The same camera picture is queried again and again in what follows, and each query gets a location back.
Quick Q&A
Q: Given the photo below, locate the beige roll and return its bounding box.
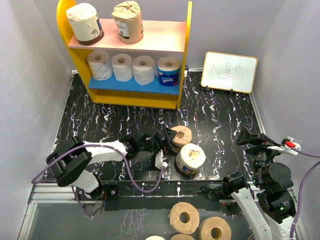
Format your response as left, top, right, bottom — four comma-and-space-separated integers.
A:
174, 143, 206, 176

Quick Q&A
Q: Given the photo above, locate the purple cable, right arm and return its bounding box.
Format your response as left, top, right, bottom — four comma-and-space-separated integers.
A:
288, 146, 320, 240

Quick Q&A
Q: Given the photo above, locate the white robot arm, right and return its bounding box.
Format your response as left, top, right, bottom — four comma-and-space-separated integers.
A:
222, 126, 301, 240

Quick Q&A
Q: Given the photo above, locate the yellow shelf with coloured boards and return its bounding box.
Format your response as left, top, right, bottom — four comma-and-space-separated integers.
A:
56, 0, 193, 109

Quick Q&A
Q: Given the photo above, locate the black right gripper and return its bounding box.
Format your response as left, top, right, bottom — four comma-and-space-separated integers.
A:
236, 125, 285, 186

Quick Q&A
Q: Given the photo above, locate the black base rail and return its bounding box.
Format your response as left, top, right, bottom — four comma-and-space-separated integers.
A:
74, 179, 243, 213

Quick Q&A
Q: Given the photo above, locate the white patterned roll on shelf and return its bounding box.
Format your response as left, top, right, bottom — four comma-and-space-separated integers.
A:
86, 50, 113, 81

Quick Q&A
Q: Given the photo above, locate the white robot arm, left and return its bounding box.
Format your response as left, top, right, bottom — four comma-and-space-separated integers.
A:
46, 127, 177, 200

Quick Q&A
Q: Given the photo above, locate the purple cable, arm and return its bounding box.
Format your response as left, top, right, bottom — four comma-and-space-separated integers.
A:
31, 143, 167, 193
288, 146, 320, 240

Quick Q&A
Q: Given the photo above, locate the white toilet paper roll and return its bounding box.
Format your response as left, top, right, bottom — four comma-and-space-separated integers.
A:
132, 55, 157, 85

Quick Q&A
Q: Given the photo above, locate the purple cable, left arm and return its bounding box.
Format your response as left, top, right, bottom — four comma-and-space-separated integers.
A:
31, 143, 167, 193

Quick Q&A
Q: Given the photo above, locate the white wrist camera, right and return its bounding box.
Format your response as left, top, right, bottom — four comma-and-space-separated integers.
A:
267, 136, 302, 153

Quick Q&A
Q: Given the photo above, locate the blue toilet paper roll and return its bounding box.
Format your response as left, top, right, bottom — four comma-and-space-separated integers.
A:
157, 57, 180, 87

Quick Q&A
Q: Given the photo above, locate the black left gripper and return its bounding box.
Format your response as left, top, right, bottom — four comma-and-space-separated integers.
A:
138, 128, 177, 161

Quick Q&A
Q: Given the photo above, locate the white roll, bottom edge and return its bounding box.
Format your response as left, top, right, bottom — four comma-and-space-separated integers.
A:
145, 235, 166, 240

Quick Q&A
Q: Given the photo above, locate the cream roll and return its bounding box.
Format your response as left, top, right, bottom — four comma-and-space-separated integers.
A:
66, 2, 104, 46

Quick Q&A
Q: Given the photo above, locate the brown tape roll, upper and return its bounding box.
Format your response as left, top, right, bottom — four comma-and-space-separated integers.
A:
168, 202, 200, 235

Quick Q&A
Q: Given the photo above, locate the small white green box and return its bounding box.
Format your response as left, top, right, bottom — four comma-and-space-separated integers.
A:
183, 65, 189, 80

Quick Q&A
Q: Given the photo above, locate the brown tape roll, right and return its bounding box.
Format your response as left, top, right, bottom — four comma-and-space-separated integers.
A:
197, 216, 232, 240

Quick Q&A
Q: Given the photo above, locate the whiteboard with yellow frame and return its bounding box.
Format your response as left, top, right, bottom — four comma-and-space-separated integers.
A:
200, 51, 258, 94

